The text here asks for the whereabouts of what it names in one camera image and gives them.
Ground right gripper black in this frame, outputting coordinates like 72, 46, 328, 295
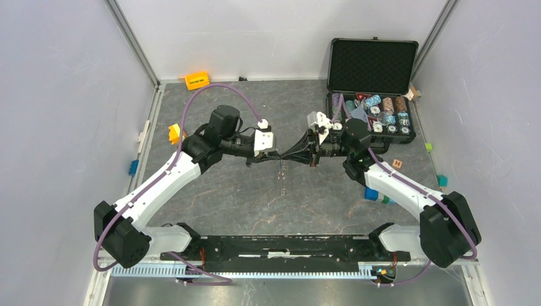
281, 128, 353, 168

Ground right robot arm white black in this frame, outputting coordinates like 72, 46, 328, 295
281, 119, 482, 268

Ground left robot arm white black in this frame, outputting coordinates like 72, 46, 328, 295
93, 105, 278, 272

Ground playing card deck blue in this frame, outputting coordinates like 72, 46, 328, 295
350, 106, 372, 131

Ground blue green white brick stack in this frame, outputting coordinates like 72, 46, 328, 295
364, 187, 396, 205

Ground wooden letter H cube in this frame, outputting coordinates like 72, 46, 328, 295
391, 159, 403, 171

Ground black poker chip case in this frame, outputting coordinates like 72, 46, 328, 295
325, 38, 419, 154

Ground yellow orange brick stack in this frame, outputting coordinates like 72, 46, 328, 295
168, 124, 186, 145

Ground orange toothed block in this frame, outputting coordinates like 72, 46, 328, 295
184, 71, 211, 91

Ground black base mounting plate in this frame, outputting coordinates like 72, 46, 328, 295
180, 235, 411, 273

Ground wooden block behind case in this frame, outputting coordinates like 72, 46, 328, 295
404, 84, 422, 101

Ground teal cube right edge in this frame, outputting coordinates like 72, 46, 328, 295
436, 174, 448, 187

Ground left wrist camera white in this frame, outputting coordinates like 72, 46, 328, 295
253, 119, 276, 157

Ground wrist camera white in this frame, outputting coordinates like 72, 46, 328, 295
307, 111, 343, 136
253, 119, 276, 157

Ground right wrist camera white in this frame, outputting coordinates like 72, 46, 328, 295
307, 111, 343, 136

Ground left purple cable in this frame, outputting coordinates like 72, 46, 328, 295
93, 83, 265, 286

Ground purple cable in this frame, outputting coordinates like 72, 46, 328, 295
93, 83, 265, 286
329, 92, 478, 288

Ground blue cube left rail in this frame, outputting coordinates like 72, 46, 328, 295
128, 159, 139, 177

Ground white toothed cable rail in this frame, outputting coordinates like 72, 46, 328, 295
110, 263, 382, 280

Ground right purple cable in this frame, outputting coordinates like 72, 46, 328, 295
329, 92, 478, 288

